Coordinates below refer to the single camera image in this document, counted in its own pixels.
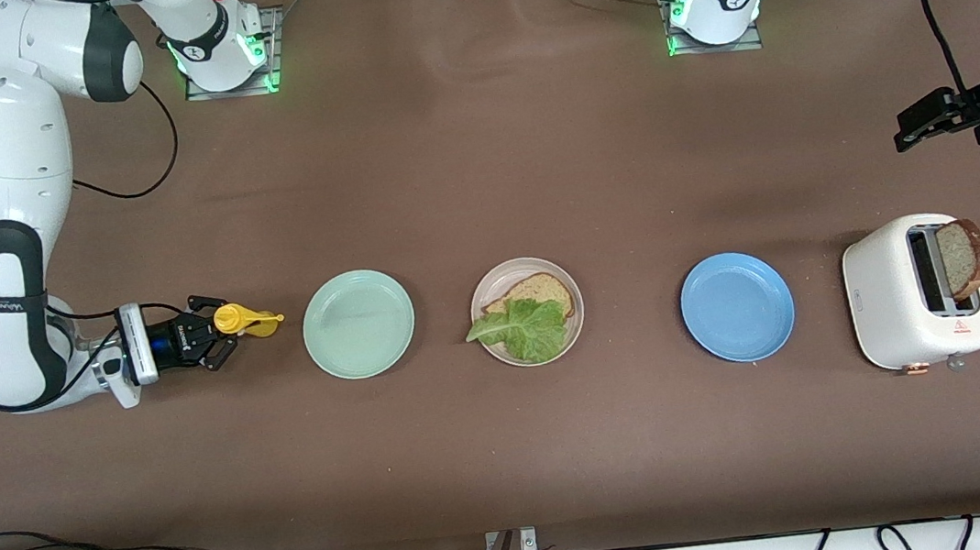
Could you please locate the yellow mustard squeeze bottle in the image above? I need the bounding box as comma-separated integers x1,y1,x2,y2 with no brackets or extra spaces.
212,297,288,345

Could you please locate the brown bread slice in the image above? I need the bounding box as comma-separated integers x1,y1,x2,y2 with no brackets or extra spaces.
479,269,579,330
933,216,980,303

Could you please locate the green lettuce leaf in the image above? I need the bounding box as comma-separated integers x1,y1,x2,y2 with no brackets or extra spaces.
461,292,574,373

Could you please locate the mint green plate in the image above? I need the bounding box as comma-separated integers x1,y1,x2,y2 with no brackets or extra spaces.
296,264,422,386

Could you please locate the blue plate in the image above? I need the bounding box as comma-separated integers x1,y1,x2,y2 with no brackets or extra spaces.
676,246,801,370

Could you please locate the beige plate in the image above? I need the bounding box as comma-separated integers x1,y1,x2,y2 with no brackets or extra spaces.
465,251,591,373

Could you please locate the white two-slot toaster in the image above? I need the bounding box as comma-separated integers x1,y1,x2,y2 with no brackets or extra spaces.
836,206,980,384

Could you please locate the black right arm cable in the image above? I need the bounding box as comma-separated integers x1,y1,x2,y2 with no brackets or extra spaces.
17,76,199,328

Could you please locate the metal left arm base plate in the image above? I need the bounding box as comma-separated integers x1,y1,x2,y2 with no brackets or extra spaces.
657,0,766,61

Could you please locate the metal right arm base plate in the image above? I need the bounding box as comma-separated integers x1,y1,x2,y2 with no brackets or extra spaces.
176,4,291,104

